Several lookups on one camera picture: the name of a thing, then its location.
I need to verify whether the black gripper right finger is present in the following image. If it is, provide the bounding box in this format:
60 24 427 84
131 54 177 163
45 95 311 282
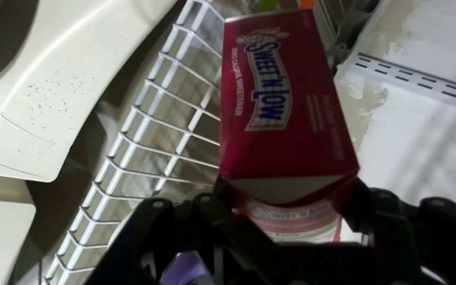
337 176 456 285

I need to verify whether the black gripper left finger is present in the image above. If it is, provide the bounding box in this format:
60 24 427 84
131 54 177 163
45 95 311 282
85 177 272 285

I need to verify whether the pink Sweet'N Low box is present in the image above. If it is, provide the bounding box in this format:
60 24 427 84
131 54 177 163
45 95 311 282
218 8 361 244

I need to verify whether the purple object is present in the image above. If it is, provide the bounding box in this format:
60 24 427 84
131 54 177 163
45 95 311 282
158 249 216 285

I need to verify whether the white wire rack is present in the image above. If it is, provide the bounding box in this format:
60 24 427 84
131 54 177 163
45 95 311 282
41 0 229 285

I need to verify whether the white slotted shelf rail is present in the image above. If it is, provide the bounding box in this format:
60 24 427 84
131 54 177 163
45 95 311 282
343 51 456 114

